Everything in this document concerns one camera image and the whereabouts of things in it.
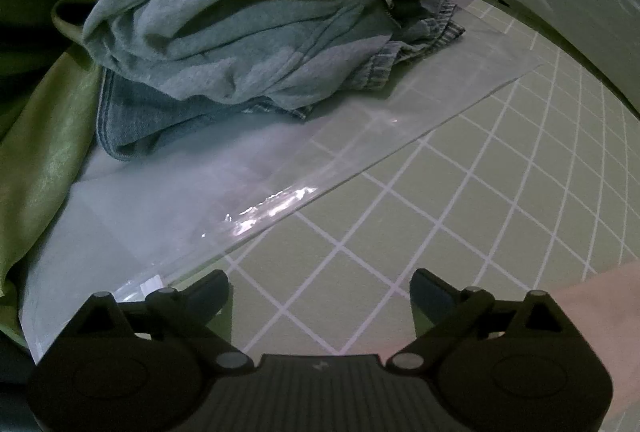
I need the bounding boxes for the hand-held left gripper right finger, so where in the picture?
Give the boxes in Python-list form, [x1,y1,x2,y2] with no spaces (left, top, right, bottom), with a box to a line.
[385,268,587,371]

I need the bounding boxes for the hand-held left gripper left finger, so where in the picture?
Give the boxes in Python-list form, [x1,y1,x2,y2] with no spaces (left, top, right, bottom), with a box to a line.
[70,269,254,371]

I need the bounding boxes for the pale pink garment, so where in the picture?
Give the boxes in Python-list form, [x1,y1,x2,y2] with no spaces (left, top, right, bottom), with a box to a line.
[382,260,640,418]

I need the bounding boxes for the clear plastic sheet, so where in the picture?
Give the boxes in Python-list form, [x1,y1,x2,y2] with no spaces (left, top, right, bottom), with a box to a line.
[22,0,549,358]

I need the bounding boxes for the blue denim jeans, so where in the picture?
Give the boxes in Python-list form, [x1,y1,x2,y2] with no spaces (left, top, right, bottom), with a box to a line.
[97,69,312,162]

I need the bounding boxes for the green curtain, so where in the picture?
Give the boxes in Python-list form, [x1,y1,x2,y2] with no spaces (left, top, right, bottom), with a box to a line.
[0,0,132,344]

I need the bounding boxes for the grey zip hoodie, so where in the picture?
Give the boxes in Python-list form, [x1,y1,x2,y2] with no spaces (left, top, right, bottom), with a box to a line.
[82,0,454,109]

